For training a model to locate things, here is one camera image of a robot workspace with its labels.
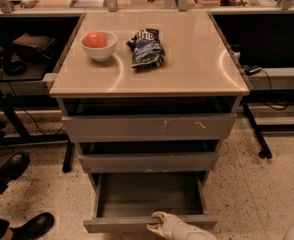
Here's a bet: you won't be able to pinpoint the black headphones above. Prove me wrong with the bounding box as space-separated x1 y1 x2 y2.
3 60 27 76

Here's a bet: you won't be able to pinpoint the white ceramic bowl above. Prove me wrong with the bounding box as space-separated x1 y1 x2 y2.
80 31 118 61

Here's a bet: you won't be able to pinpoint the dark box on shelf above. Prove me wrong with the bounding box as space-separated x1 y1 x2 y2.
11 33 55 64

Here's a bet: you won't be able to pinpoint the grey drawer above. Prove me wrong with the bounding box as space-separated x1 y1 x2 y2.
62 113 236 142
79 152 218 173
84 172 217 233

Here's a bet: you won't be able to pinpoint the blue chip bag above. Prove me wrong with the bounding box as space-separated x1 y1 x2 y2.
126 28 165 70

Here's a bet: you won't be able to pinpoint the red apple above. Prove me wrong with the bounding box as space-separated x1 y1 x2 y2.
82 31 108 48

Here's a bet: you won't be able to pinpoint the black table leg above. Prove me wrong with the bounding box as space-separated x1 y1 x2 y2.
242 104 272 159
62 142 74 173

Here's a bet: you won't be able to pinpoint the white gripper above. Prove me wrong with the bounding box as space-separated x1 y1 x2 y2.
146 211 217 240

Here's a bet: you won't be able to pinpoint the black table leg left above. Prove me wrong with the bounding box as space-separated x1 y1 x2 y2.
62 142 74 173

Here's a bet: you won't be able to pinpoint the grey drawer cabinet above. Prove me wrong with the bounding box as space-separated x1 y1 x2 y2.
48 10 253 234

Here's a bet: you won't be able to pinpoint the black shoe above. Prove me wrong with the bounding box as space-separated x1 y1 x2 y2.
0 152 30 195
11 212 55 240

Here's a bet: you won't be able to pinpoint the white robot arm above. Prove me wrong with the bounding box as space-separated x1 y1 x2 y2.
146 211 294 240

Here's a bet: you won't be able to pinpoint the black power adapter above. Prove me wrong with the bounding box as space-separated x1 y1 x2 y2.
244 65 262 76

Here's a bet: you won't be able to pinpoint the black shoe far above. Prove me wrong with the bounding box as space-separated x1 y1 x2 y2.
0 152 30 195

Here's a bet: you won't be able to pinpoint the black shoe near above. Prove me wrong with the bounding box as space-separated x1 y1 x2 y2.
11 212 55 240

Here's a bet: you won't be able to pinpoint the black table leg right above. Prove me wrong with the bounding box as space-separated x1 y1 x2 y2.
242 104 272 159

